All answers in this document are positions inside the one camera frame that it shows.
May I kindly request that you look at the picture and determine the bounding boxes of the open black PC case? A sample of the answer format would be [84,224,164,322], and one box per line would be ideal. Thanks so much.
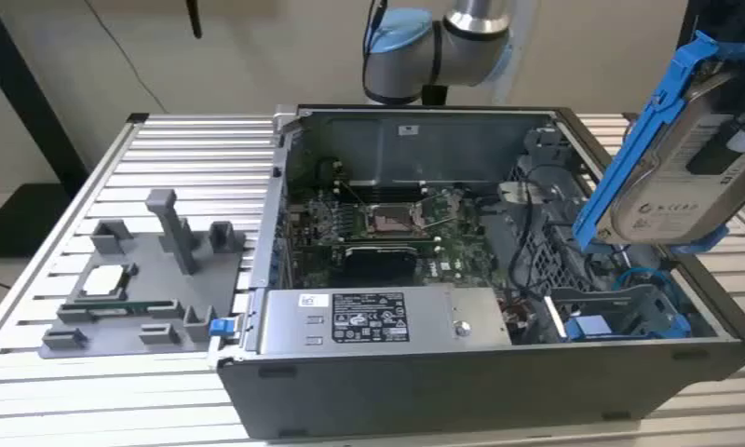
[208,102,745,441]

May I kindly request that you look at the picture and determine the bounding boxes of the black RAM slots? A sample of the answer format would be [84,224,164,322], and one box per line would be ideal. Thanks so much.
[334,180,429,205]

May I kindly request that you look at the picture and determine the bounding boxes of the CPU socket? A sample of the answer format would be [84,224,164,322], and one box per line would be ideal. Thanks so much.
[362,201,429,237]

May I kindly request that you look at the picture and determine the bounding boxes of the green motherboard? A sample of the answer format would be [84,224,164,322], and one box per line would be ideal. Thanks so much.
[282,183,513,300]

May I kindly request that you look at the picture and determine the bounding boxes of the silver CPU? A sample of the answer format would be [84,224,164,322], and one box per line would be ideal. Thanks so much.
[79,266,134,300]

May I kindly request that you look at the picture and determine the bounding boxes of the thin wall cable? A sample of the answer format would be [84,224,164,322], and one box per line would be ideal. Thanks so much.
[83,0,171,115]

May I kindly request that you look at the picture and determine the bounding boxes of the metal socket cover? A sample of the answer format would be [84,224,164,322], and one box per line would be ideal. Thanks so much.
[418,187,469,230]

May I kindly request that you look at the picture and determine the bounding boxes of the blue disk wire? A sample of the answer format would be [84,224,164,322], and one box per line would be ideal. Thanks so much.
[613,264,685,322]

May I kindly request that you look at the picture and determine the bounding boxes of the grey metal disk bay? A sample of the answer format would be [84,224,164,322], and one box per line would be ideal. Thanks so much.
[495,128,682,339]

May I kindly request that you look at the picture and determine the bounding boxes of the black upright post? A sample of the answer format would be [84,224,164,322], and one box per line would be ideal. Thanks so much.
[0,0,92,193]

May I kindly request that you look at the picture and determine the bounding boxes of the black graphics card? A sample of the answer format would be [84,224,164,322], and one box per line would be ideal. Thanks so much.
[343,246,422,287]

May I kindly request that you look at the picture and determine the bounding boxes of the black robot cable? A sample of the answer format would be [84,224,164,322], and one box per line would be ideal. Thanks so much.
[363,0,391,57]

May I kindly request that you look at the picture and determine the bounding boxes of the silver power supply unit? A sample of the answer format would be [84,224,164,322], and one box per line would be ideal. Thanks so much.
[242,285,515,356]

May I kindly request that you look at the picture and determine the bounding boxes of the black floor base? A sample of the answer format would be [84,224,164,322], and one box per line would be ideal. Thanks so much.
[0,183,71,258]

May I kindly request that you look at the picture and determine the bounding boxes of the thin locking lever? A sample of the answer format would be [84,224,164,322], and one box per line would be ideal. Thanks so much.
[336,178,370,207]

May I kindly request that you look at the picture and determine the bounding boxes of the long black wire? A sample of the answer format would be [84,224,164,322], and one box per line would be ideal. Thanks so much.
[511,164,574,300]

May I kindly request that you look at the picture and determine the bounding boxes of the hard disk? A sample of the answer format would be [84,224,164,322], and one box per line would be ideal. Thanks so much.
[571,30,745,257]

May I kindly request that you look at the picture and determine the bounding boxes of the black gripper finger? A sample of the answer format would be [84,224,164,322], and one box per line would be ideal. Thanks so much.
[685,120,745,176]

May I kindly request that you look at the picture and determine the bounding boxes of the white upright conduit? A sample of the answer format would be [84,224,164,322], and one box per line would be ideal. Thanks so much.
[493,0,531,106]

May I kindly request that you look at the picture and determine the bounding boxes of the black looped disk wire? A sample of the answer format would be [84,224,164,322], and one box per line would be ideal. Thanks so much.
[583,251,635,292]

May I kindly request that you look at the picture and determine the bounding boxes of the green RAM stick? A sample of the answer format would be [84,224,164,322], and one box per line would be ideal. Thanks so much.
[91,302,176,316]

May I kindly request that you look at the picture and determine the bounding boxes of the grey parts rack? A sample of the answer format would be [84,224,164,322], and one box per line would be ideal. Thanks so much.
[40,188,255,360]

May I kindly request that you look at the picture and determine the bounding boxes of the black antenna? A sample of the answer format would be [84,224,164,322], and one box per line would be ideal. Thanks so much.
[184,0,206,40]

